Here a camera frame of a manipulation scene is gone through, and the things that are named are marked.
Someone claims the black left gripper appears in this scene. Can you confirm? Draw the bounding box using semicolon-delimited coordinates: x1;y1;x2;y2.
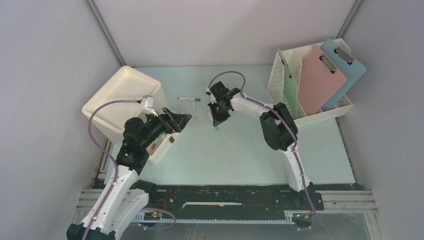
140;107;191;149

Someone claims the white marker green tip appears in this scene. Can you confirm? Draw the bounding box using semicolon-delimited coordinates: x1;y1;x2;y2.
207;111;220;132

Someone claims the white marker yellow cap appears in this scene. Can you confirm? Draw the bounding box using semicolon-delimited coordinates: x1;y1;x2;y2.
191;100;198;122

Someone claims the white drawer cabinet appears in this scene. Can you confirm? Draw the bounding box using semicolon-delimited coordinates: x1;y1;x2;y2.
82;66;169;158

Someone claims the green clipboard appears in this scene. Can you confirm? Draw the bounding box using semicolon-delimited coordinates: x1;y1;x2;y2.
278;49;299;119

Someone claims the pink clipboard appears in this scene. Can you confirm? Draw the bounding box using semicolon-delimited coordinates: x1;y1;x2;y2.
298;45;346;116

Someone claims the blue clipboard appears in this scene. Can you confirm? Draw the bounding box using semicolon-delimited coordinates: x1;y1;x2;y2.
321;39;367;111

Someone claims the white marker brown tip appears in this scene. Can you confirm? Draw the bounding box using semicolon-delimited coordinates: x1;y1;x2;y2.
151;139;158;150

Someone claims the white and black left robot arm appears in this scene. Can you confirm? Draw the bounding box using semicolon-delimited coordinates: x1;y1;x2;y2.
66;107;192;240

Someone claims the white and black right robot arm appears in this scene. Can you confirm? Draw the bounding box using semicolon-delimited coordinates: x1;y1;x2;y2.
206;81;311;209

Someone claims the white marker green cap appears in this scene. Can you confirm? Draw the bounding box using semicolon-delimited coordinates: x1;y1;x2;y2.
177;97;201;102

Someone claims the white perforated file organizer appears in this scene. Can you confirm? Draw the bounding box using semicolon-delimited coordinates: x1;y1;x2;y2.
266;38;356;127

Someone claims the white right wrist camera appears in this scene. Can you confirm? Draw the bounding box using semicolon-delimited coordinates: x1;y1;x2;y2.
206;87;213;96

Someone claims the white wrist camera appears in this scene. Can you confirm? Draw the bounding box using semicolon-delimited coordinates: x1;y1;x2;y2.
138;95;159;117
206;87;213;96

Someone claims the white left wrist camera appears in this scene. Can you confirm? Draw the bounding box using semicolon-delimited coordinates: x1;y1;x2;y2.
138;95;159;117

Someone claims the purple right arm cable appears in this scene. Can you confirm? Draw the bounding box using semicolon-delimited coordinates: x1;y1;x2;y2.
208;70;330;233

